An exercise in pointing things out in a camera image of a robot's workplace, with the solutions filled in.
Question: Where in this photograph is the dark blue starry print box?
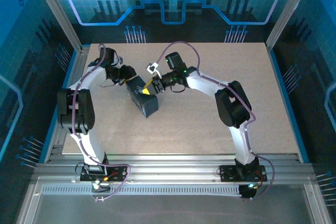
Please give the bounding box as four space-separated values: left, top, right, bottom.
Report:
125 75 160 119

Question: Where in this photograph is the grey metal floor panel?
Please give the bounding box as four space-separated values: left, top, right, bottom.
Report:
17 176 333 224

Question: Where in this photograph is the black connector box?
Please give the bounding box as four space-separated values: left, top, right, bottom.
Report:
238 184 257 200

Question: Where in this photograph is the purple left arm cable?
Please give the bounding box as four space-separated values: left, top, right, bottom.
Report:
70 43 132 203

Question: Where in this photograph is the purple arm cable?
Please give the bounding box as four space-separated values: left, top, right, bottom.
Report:
156 40 276 198
70 43 132 203

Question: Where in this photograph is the aluminium side frame rail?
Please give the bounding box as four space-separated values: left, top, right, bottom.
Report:
43 45 91 163

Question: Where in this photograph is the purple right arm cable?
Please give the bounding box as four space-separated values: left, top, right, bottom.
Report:
156 40 276 198

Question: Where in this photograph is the aluminium front frame rail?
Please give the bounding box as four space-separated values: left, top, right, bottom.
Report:
31 154 316 184

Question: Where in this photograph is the aluminium left frame post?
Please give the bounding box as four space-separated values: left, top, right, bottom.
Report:
28 0 83 51

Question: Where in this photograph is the aluminium frame post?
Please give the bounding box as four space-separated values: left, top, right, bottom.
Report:
28 0 83 51
265 0 317 50

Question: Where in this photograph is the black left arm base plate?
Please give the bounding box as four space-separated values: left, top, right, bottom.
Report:
79 165 129 183

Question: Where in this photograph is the grey slotted cable duct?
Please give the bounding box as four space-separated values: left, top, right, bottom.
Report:
41 185 242 196

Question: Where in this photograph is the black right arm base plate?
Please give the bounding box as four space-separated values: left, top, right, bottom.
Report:
219 165 268 183

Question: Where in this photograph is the aluminium right frame post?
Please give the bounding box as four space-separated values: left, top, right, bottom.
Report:
265 0 317 50

